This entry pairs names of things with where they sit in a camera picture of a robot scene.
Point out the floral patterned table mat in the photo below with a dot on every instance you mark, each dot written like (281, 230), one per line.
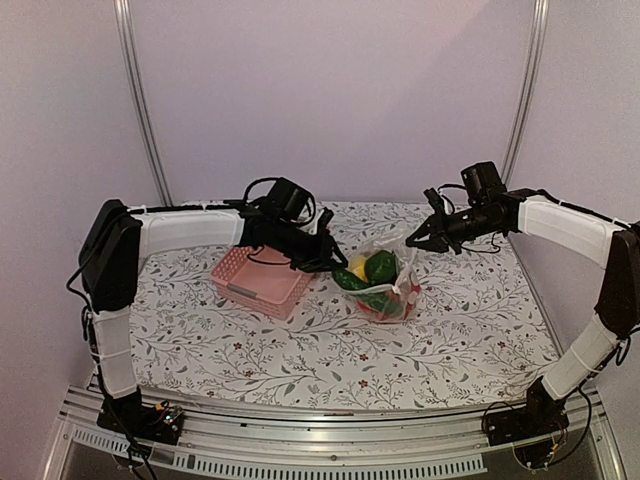
(474, 335)

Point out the pink plastic basket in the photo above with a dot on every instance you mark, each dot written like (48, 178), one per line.
(261, 280)

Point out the yellow toy pepper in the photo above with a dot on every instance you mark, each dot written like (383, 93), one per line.
(357, 267)

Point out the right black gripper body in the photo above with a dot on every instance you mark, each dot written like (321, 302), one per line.
(467, 227)

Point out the green toy pepper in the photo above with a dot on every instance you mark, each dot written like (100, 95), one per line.
(380, 268)

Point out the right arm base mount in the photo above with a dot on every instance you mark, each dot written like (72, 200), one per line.
(535, 443)

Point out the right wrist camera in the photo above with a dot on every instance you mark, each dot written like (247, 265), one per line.
(481, 182)

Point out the left aluminium frame post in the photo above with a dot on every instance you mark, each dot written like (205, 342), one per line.
(125, 27)

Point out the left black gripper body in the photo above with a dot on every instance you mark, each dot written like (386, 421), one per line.
(306, 254)

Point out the aluminium frame post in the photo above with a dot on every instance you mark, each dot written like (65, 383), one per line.
(532, 65)
(125, 27)

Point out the clear zip top bag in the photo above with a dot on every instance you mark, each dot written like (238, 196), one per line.
(377, 297)

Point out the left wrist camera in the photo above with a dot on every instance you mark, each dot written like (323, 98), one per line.
(291, 205)

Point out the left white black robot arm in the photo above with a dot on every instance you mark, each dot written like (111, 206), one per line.
(122, 238)

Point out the green toy cucumber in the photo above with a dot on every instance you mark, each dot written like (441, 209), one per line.
(348, 281)

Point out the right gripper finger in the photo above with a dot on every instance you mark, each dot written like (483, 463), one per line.
(425, 231)
(434, 245)

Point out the right aluminium frame post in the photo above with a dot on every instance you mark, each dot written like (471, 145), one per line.
(532, 65)

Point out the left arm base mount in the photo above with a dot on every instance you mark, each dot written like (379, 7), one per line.
(160, 423)

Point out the front aluminium rail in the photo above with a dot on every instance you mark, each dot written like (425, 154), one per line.
(223, 439)

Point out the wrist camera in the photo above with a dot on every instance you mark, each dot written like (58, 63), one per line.
(481, 182)
(291, 205)

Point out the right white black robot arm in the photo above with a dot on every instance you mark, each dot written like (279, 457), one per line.
(610, 243)

